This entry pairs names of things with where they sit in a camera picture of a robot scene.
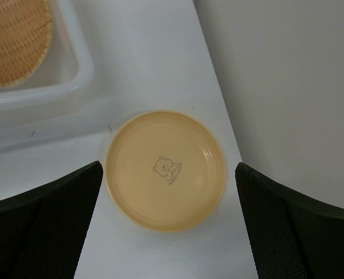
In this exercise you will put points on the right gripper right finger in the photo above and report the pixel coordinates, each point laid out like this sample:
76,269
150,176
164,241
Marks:
291,234

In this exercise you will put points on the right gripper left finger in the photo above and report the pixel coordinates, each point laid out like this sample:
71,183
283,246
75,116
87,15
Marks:
42,231

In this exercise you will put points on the yellow plastic plate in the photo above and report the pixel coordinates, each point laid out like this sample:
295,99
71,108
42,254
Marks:
165,171

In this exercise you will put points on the woven bamboo basket tray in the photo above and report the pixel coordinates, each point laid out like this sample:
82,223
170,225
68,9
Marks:
26,30

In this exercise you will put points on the white plastic bin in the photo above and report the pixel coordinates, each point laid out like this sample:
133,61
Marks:
55,89

